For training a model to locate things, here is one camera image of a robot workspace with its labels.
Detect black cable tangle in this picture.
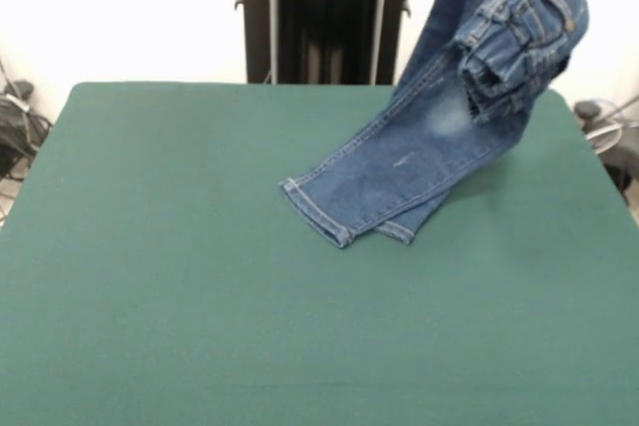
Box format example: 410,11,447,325
0,61,54,183

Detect blue denim jeans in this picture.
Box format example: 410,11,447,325
279,0,593,249

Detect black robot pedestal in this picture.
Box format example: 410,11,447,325
233,0,433,87

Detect dark green table cloth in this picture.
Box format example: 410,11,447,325
0,80,639,426

